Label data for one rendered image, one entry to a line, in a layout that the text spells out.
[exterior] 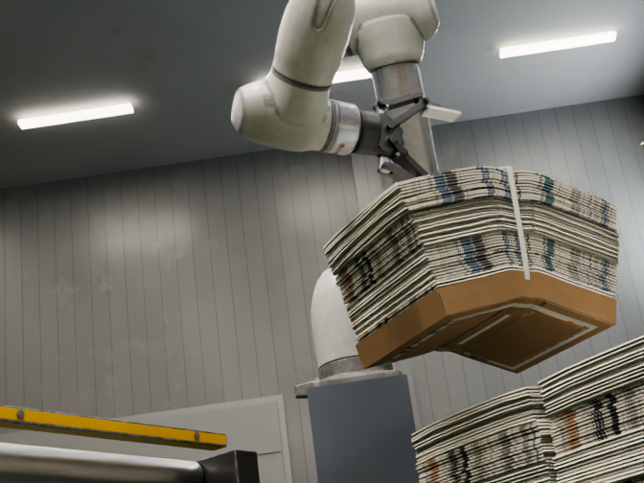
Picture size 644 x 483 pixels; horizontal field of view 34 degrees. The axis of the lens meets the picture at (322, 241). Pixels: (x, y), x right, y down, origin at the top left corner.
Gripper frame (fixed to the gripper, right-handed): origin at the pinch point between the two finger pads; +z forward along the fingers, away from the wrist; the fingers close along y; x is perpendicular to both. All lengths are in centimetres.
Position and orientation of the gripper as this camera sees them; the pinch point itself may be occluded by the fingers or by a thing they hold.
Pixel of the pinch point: (455, 149)
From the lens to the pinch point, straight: 188.7
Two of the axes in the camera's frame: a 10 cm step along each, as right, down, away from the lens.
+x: 4.1, -3.8, -8.3
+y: 0.4, 9.2, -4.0
